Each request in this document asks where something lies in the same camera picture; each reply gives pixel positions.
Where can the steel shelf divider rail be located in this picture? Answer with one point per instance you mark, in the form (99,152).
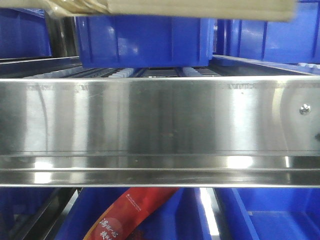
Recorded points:
(237,66)

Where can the blue bin upper centre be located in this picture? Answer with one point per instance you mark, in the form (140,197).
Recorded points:
(144,41)

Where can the blue bin upper right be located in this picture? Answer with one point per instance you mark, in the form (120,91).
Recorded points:
(293,42)

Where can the silver screw on rail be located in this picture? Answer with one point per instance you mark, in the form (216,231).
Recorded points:
(305,109)

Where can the stainless steel shelf front rail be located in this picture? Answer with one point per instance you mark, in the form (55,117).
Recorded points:
(233,131)

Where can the blue bin lower right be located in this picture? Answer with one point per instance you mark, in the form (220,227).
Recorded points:
(271,213)

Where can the brown cardboard carton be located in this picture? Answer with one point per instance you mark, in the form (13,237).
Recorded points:
(261,10)

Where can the blue bin upper left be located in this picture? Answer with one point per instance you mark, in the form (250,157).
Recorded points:
(23,33)

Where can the blue bin lower left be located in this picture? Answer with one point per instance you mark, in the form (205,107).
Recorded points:
(19,201)

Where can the blue bin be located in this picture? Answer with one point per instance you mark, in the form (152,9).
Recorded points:
(271,213)
(23,33)
(293,42)
(144,41)
(182,217)
(19,201)

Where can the red snack package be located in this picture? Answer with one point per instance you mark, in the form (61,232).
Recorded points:
(128,211)

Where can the blue bin lower centre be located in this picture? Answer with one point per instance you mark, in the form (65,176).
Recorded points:
(182,217)

